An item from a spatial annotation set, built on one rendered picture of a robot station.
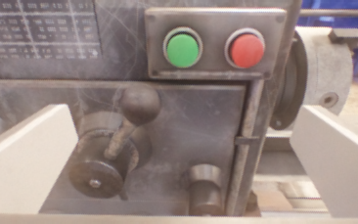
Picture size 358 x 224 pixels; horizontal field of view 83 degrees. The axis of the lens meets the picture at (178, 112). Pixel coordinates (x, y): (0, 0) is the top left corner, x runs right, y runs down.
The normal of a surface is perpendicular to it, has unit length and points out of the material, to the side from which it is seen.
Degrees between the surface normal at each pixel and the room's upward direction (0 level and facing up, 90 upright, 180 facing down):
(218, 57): 90
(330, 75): 63
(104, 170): 90
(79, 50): 90
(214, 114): 90
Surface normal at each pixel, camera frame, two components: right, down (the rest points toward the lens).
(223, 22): -0.02, 0.51
